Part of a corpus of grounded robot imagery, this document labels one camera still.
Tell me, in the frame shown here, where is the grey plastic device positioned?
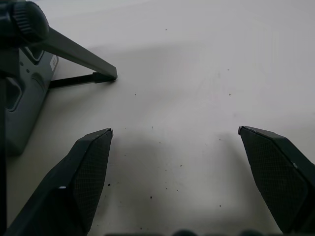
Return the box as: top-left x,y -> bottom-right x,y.
4,47 -> 59,156

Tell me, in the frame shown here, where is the black round clamp knob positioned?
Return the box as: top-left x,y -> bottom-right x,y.
0,0 -> 50,45

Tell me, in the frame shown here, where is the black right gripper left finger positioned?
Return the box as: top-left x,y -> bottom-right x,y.
0,128 -> 114,236

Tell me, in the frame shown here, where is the black thin brace bar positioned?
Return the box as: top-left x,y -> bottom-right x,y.
49,72 -> 116,88

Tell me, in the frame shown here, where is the black upright easel post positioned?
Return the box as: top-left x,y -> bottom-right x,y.
0,43 -> 20,229

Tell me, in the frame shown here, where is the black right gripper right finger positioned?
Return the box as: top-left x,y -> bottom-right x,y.
238,125 -> 315,236

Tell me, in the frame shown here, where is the grey easel stand leg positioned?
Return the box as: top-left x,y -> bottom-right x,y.
42,25 -> 118,81

